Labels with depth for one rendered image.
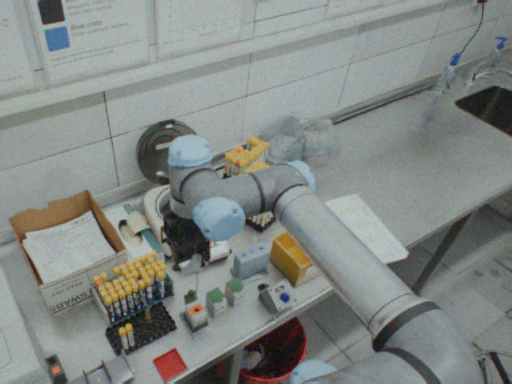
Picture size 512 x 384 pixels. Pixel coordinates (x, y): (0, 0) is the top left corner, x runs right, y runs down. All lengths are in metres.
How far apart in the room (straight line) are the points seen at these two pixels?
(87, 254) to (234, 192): 0.72
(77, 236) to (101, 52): 0.53
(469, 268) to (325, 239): 2.33
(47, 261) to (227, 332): 0.55
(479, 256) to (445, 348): 2.51
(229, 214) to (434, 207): 1.19
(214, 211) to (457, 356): 0.36
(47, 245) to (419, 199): 1.30
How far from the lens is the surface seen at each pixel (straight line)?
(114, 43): 1.27
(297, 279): 1.31
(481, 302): 2.80
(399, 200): 1.73
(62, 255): 1.35
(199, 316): 1.17
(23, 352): 0.92
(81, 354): 1.23
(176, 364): 1.18
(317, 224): 0.65
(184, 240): 0.88
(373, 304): 0.59
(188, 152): 0.74
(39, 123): 1.31
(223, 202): 0.68
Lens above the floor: 1.94
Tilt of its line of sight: 46 degrees down
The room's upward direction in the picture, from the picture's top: 4 degrees clockwise
